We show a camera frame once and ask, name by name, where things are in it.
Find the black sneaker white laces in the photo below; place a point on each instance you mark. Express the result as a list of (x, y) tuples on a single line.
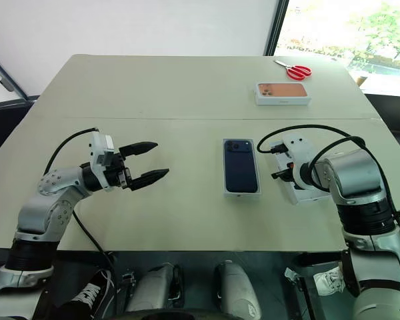
[(90, 296)]

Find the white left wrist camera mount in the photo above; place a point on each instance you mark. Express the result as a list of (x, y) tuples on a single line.
[(98, 143)]

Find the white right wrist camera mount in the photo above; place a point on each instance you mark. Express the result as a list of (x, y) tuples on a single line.
[(300, 146)]

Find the grey box lid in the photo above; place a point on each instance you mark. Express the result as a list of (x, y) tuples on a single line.
[(308, 197)]

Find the dark window frame post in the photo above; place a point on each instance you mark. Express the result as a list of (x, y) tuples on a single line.
[(275, 26)]

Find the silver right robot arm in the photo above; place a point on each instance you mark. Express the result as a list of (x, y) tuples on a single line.
[(356, 173)]

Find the closed box orange phone print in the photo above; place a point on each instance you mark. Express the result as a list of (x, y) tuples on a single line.
[(283, 95)]

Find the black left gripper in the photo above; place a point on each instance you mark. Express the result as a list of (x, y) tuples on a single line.
[(115, 175)]

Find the dark blue smartphone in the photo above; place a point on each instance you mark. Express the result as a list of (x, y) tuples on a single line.
[(240, 166)]

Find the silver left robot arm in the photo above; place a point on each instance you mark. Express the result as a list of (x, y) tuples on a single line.
[(36, 210)]

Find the white box base brown interior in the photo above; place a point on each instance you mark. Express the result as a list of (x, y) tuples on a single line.
[(243, 194)]

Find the grey rounded robot leg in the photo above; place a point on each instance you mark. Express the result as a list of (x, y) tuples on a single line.
[(156, 288), (235, 290)]

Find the grey metal bar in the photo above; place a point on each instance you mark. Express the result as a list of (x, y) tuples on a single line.
[(5, 75)]

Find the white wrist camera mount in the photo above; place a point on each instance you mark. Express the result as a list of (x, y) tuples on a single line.
[(98, 143), (300, 146)]

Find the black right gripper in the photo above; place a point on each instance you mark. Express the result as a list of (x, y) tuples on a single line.
[(286, 175)]

